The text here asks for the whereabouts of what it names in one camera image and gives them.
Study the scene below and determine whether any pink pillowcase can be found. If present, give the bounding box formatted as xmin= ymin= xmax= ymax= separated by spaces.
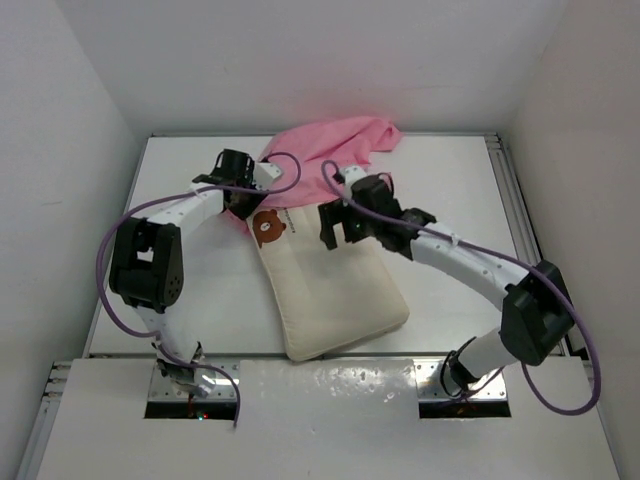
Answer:
xmin=219 ymin=115 xmax=403 ymax=239

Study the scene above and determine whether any cream pillow with bear print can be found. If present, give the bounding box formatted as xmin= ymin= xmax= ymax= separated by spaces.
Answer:
xmin=247 ymin=205 xmax=410 ymax=362

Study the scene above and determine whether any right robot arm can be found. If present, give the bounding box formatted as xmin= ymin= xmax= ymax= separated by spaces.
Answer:
xmin=318 ymin=165 xmax=574 ymax=398

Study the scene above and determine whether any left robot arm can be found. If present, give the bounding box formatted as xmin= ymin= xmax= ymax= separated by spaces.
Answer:
xmin=109 ymin=149 xmax=282 ymax=395

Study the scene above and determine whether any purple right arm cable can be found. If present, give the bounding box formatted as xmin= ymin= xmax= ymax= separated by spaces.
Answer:
xmin=321 ymin=159 xmax=601 ymax=416

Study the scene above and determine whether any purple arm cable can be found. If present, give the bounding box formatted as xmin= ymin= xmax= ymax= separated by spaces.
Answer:
xmin=321 ymin=159 xmax=601 ymax=416
xmin=95 ymin=152 xmax=304 ymax=429

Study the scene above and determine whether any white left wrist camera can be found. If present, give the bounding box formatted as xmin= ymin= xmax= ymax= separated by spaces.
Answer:
xmin=252 ymin=161 xmax=283 ymax=191

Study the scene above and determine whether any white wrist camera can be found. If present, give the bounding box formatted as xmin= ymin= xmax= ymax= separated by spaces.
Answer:
xmin=333 ymin=164 xmax=368 ymax=197
xmin=252 ymin=161 xmax=283 ymax=191

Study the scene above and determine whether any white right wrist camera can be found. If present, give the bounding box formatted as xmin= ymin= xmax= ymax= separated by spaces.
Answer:
xmin=333 ymin=164 xmax=368 ymax=197

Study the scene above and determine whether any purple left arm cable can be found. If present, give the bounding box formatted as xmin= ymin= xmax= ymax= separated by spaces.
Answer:
xmin=95 ymin=152 xmax=304 ymax=429

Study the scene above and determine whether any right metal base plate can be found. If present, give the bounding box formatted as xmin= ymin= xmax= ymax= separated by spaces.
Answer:
xmin=414 ymin=357 xmax=508 ymax=405

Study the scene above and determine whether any metal base plate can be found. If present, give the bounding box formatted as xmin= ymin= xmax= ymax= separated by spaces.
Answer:
xmin=414 ymin=357 xmax=508 ymax=405
xmin=147 ymin=363 xmax=239 ymax=403

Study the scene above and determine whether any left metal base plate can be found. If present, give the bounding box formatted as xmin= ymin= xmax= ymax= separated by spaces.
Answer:
xmin=147 ymin=363 xmax=239 ymax=403

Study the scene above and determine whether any aluminium frame rail left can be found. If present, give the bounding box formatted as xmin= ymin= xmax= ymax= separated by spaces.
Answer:
xmin=16 ymin=361 xmax=71 ymax=480

